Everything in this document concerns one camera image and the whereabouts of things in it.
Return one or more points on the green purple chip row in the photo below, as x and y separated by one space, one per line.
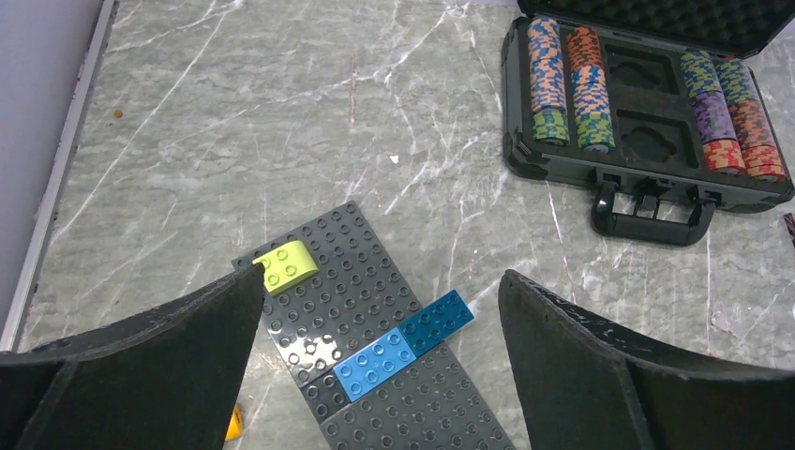
720 146

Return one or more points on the dark teal lego brick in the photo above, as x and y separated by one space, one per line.
435 323

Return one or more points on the lime green lego brick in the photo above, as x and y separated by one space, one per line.
286 266

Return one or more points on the dark grey lego baseplate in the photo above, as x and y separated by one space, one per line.
357 296

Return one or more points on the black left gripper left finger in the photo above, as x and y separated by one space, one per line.
165 378

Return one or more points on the red triangular dealer button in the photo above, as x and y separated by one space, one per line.
789 222

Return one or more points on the green orange chip row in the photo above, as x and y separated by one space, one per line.
760 153

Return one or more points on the orange yellow small object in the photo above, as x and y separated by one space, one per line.
236 426

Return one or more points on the light blue lego brick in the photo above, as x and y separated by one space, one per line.
374 364

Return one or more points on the black poker set case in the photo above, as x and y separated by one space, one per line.
655 186

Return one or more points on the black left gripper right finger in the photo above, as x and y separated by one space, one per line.
586 382

